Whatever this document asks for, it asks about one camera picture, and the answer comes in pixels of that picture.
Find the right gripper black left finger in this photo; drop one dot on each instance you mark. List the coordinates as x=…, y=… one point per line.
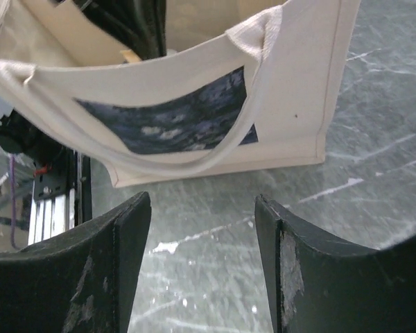
x=83, y=280

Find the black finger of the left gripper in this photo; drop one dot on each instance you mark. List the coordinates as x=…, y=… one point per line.
x=138, y=24

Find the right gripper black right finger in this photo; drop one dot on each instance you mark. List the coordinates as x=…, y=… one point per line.
x=318, y=282

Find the cream canvas tote bag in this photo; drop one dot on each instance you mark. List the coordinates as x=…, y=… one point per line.
x=244, y=85

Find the aluminium rail frame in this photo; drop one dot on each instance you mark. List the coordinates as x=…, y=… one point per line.
x=46, y=222

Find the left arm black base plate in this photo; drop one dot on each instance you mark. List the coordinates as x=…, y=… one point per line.
x=66, y=184

